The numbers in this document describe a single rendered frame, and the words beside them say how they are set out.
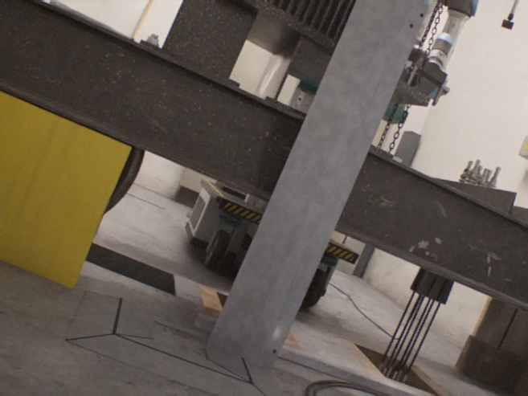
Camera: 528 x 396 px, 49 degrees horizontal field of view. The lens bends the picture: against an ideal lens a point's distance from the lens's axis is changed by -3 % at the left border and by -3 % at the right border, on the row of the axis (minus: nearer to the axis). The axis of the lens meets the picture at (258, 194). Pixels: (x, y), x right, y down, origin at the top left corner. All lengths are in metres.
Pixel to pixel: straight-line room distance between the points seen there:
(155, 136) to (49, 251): 0.42
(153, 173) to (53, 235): 3.37
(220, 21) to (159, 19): 3.36
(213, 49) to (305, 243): 0.58
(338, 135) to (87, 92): 0.68
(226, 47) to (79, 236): 0.64
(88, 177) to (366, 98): 0.74
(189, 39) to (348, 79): 0.44
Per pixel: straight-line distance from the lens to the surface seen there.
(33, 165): 1.62
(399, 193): 1.81
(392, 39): 1.61
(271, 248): 1.53
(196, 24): 1.67
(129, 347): 1.36
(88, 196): 1.60
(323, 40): 1.72
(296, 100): 2.88
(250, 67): 4.79
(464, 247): 1.93
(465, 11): 2.92
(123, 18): 5.03
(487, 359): 2.96
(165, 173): 4.96
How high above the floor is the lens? 0.47
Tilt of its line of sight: 2 degrees down
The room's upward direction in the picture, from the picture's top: 23 degrees clockwise
